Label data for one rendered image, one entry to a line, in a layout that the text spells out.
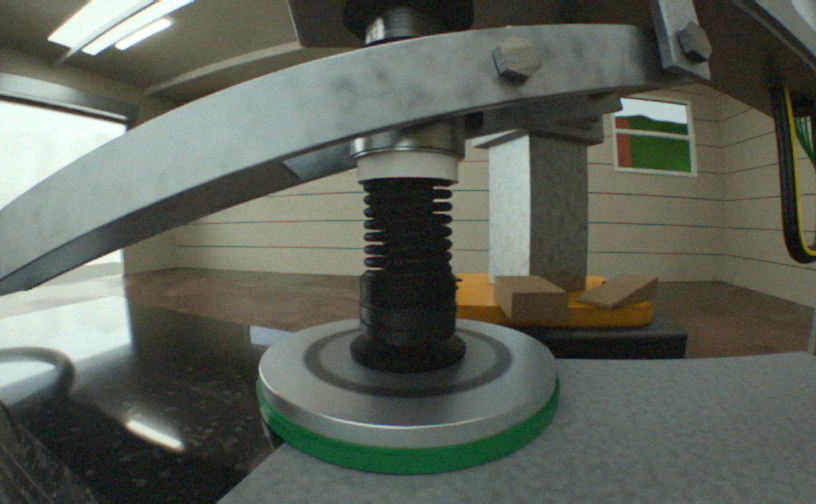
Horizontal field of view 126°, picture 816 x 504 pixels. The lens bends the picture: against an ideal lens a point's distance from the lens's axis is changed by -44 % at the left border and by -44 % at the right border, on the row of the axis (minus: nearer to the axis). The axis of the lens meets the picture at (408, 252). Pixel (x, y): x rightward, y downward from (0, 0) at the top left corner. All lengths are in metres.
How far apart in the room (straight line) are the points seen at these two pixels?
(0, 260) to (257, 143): 0.23
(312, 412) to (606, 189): 6.51
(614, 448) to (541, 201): 0.70
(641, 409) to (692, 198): 7.19
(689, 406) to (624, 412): 0.05
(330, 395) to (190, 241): 8.77
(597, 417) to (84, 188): 0.35
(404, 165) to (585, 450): 0.19
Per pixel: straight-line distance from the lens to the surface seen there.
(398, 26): 0.26
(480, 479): 0.19
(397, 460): 0.18
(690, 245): 7.33
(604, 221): 6.57
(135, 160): 0.24
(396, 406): 0.20
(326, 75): 0.21
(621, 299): 0.79
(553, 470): 0.20
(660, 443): 0.24
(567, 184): 0.92
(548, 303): 0.64
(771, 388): 0.35
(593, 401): 0.27
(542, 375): 0.24
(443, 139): 0.23
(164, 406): 0.28
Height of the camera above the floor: 0.94
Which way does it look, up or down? 4 degrees down
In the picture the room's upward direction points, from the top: straight up
